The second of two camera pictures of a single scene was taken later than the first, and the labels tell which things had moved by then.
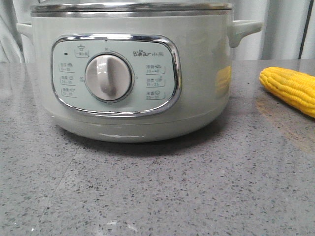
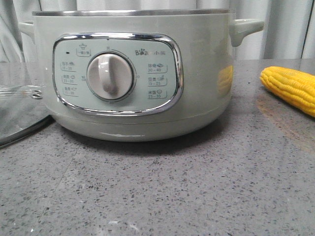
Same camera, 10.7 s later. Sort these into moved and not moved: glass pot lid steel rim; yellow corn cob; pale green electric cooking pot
Moved: glass pot lid steel rim
Not moved: pale green electric cooking pot; yellow corn cob
